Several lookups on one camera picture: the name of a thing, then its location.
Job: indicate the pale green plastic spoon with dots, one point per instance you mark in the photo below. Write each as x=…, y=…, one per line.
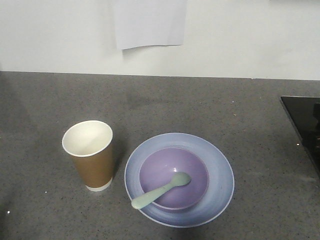
x=179, y=179

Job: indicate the brown paper cup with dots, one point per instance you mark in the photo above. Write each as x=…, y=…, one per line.
x=89, y=143

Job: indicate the light blue plate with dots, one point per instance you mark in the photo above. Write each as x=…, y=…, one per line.
x=153, y=164

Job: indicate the black induction cooktop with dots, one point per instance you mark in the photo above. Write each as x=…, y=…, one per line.
x=304, y=114

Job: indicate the white paper sheet on wall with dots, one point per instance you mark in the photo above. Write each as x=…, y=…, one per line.
x=141, y=23

